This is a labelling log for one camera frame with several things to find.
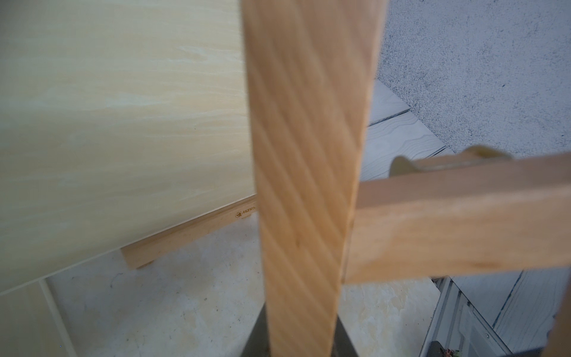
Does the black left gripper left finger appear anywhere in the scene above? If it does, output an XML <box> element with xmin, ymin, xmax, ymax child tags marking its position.
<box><xmin>240</xmin><ymin>304</ymin><xmax>270</xmax><ymax>357</ymax></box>

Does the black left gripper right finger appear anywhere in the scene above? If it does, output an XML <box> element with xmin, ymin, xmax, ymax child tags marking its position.
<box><xmin>332</xmin><ymin>316</ymin><xmax>358</xmax><ymax>357</ymax></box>

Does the light wooden board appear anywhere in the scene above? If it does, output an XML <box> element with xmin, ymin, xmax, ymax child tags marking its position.
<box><xmin>1</xmin><ymin>280</ymin><xmax>77</xmax><ymax>356</ymax></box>
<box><xmin>1</xmin><ymin>1</ymin><xmax>254</xmax><ymax>293</ymax></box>

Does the wooden easel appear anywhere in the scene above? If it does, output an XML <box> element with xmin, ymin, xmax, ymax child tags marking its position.
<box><xmin>241</xmin><ymin>1</ymin><xmax>570</xmax><ymax>356</ymax></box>

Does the wooden easel being assembled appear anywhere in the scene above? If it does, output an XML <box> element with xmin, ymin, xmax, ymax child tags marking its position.
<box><xmin>120</xmin><ymin>195</ymin><xmax>257</xmax><ymax>269</ymax></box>

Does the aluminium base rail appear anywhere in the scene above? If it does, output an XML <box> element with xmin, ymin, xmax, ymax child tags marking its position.
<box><xmin>419</xmin><ymin>277</ymin><xmax>544</xmax><ymax>357</ymax></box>

